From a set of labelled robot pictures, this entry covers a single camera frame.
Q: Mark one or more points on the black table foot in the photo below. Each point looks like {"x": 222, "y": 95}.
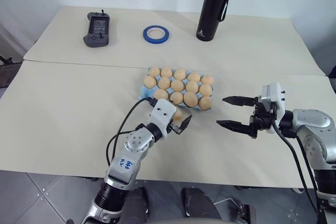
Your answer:
{"x": 241, "y": 188}

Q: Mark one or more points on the dark equipment base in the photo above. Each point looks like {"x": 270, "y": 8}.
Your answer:
{"x": 6, "y": 72}

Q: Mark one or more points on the dark rounded shape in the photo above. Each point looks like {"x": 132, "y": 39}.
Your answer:
{"x": 136, "y": 205}
{"x": 197, "y": 203}

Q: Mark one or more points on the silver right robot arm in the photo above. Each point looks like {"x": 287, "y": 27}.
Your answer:
{"x": 312, "y": 121}

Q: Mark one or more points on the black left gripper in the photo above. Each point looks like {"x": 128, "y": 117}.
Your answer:
{"x": 174, "y": 127}

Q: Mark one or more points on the rusty metal bar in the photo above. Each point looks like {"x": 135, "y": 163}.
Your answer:
{"x": 246, "y": 212}

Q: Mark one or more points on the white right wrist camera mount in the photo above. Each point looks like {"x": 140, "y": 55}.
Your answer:
{"x": 275, "y": 90}

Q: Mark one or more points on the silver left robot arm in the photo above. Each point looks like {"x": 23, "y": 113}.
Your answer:
{"x": 136, "y": 142}

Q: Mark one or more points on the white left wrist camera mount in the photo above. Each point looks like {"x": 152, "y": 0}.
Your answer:
{"x": 162, "y": 111}

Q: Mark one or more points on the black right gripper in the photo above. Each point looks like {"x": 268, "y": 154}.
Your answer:
{"x": 262, "y": 119}

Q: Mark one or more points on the blue tape roll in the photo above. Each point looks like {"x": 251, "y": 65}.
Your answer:
{"x": 146, "y": 35}

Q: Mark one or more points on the black thermos bottle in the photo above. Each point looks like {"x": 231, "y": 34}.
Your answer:
{"x": 210, "y": 11}

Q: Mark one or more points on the grey handheld controller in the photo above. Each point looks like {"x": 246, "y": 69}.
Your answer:
{"x": 95, "y": 41}

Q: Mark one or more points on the blue egg tray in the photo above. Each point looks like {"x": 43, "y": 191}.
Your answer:
{"x": 144, "y": 92}

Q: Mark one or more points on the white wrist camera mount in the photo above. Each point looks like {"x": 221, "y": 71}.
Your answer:
{"x": 275, "y": 90}
{"x": 162, "y": 111}

